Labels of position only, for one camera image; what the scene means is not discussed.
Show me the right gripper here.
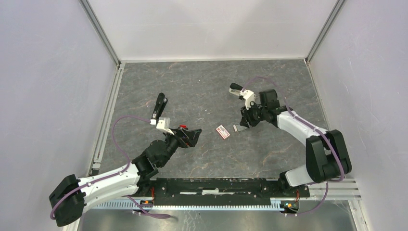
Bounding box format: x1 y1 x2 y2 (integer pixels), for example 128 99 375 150
240 101 268 128

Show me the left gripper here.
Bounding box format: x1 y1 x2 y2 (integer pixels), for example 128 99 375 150
159 127 202 167

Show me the staple tray box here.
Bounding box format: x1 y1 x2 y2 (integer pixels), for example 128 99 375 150
233 124 248 132

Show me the black stapler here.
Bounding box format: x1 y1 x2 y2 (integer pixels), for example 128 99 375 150
151 92 168 120

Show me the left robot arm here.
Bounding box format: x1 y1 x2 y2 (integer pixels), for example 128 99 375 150
49 127 202 227

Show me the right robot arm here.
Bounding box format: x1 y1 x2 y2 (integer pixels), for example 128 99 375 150
230 89 352 196

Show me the red white staple box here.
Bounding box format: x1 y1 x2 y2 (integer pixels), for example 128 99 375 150
216 125 230 140

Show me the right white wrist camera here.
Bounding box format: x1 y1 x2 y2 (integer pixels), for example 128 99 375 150
239 90 256 110

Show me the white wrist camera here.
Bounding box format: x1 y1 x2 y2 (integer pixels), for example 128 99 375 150
239 90 256 110
150 117 175 135

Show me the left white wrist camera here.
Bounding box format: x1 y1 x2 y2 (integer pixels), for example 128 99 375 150
150 117 175 135

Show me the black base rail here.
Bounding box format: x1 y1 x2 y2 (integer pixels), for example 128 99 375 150
152 178 310 206

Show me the white cable duct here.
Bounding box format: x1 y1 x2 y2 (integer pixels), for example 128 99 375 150
93 197 284 212

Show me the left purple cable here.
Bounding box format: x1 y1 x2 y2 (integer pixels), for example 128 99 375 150
50 115 173 220

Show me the purple cable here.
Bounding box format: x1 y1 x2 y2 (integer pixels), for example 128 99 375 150
50 115 173 220
242 76 346 218

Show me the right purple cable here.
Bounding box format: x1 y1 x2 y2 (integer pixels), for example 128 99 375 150
242 76 346 218

